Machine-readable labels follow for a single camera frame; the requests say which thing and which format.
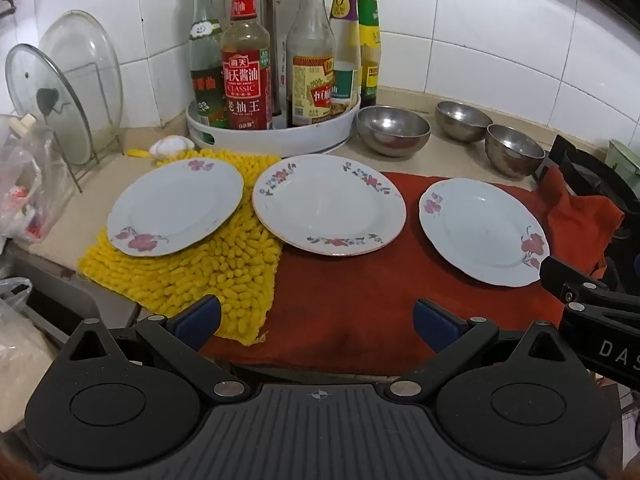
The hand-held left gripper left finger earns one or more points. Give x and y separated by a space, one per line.
196 321

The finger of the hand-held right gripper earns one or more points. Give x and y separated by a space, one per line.
600 335

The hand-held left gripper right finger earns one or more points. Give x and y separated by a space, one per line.
437 324

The small floral plate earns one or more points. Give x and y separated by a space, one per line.
175 205
482 232

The large floral border plate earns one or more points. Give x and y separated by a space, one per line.
327 205

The small steel bowl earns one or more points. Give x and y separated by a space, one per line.
515 152

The large steel bowl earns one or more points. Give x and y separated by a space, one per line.
392 132

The medium steel bowl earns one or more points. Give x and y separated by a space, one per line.
462 120

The yellow chenille mat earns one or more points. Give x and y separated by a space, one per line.
210 285

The red cloth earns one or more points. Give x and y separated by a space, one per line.
350 300

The steel sink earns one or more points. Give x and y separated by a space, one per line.
65 290

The black gas stove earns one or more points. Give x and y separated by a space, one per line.
585 170

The pale green container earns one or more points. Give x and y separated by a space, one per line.
625 157

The white plastic bag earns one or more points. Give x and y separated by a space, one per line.
17 340

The clear plastic bag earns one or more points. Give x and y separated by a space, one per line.
30 185

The white rotating condiment rack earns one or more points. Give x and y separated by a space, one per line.
310 137

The soy sauce bottle red label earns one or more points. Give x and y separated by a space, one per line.
246 80

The clear bottle green label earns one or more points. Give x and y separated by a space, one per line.
205 60

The small glass lid black knob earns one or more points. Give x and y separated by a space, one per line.
45 100

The vinegar bottle yellow cap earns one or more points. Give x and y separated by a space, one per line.
311 75

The gold cap bottle green label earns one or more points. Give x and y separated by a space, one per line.
346 60

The green yellow label bottle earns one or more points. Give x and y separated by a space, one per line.
369 45

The large glass lid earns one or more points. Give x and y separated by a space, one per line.
85 45

